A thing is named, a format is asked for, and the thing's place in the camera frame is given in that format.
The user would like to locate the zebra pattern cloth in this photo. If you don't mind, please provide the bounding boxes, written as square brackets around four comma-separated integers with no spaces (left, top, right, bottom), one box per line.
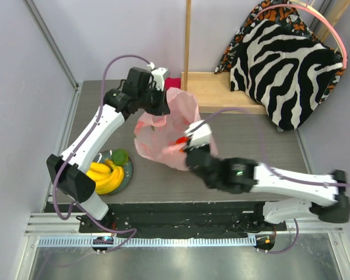
[230,20,343,131]

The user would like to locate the pink plastic bag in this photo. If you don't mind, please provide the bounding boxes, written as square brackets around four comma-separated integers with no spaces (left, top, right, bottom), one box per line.
[133,87,219,172]

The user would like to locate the yellow banana bunch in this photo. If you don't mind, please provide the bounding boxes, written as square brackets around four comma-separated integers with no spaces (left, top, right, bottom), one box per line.
[86,159,125,195]

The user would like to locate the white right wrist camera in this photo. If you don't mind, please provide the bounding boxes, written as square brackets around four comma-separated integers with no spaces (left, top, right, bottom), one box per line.
[184,120,212,148]

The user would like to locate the orange floral cloth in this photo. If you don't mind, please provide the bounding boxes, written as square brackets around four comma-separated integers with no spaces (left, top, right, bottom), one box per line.
[215,1,347,100]

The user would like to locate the wooden stand with post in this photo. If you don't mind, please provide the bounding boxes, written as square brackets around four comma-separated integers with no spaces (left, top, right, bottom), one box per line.
[181,1,265,114]

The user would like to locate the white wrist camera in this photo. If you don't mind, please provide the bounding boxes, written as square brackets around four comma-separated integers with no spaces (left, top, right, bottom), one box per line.
[184,120,212,148]
[147,62,170,91]

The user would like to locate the red folded cloth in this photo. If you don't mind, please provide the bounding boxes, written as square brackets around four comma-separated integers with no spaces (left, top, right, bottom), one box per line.
[164,77,181,89]

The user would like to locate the green mango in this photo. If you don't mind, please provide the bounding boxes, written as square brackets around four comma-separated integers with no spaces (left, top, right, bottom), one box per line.
[111,148,129,166]

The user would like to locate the white slotted cable duct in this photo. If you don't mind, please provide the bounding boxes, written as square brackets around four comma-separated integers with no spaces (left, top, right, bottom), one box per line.
[37,236,256,248]

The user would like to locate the dark green plate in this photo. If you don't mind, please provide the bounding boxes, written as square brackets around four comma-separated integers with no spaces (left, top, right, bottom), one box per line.
[93,150,134,195]

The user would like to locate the pink hoop tube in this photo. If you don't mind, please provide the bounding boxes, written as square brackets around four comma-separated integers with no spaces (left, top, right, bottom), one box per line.
[253,3,348,69]

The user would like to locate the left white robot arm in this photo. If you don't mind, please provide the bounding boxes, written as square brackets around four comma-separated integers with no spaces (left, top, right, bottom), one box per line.
[47,67,170,233]

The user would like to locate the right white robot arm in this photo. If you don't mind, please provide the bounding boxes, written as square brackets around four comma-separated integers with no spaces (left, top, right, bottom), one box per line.
[185,145,350,230]

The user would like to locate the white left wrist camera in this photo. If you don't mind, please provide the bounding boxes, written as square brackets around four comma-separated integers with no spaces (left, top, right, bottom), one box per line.
[147,62,170,91]

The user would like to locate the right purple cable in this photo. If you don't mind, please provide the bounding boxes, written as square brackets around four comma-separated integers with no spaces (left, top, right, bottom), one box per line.
[199,107,350,254]

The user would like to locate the red apple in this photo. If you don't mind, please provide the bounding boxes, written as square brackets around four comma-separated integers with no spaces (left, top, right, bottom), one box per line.
[175,136,190,152]

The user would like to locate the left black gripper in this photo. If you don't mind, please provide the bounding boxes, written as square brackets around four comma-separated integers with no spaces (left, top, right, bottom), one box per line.
[137,84,170,116]

